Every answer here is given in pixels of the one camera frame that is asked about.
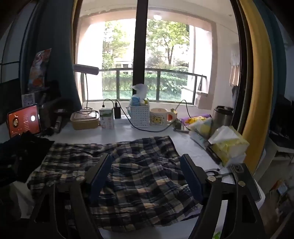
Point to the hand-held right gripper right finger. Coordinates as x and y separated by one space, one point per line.
191 179

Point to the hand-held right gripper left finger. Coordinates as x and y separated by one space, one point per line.
101 175

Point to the plaid pants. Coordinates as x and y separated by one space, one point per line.
142 183

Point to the scissors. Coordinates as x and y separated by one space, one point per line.
216 174

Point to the white wipes pack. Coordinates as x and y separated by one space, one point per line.
198 139

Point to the dark flat device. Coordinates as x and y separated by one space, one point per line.
240 169

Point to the yellow tissue pack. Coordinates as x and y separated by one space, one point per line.
229 144

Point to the pale printed bag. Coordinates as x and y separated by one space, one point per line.
203 127

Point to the small grey figurine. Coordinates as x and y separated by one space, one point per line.
178 124

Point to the white green milk carton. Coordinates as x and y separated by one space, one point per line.
106 118

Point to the beige lunch box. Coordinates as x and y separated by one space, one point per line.
83 120

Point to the purple cloth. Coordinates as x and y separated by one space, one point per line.
183 120

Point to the black power adapter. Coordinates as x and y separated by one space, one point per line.
117 112

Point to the steel bin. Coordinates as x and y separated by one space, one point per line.
221 117

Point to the white perforated basket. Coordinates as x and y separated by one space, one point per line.
139 116

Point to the white cartoon mug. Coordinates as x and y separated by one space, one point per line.
159 117

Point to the yellow duck lidded jar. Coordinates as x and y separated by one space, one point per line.
173 111

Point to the cardboard box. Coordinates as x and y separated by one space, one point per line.
203 100

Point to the blue bottle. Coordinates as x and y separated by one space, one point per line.
135 101

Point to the black cloth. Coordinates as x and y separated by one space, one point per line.
20 156

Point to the tablet with red screen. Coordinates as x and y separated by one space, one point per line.
23 121

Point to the white printed card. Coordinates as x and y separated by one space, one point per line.
28 99

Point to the desk lamp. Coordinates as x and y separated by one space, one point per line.
86 69

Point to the balcony railing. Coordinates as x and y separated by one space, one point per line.
160 73

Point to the yellow curtain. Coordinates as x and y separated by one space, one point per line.
257 80

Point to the hanging clothes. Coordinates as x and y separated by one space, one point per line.
235 69

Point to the colourful printed bag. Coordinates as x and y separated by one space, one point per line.
39 69

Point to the blue curtain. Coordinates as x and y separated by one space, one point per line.
57 57

